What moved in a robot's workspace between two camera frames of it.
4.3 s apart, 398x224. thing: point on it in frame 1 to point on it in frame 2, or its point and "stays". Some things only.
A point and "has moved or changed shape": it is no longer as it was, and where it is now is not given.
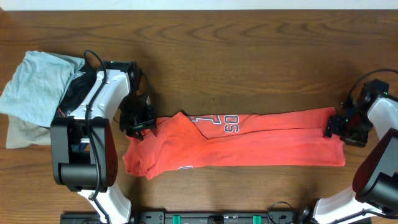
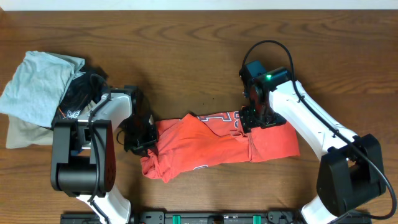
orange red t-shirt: (181, 139) has moved or changed shape
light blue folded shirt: (34, 92) stays
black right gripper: (337, 130) to (259, 119)
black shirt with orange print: (76, 92) stays
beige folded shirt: (21, 134) stays
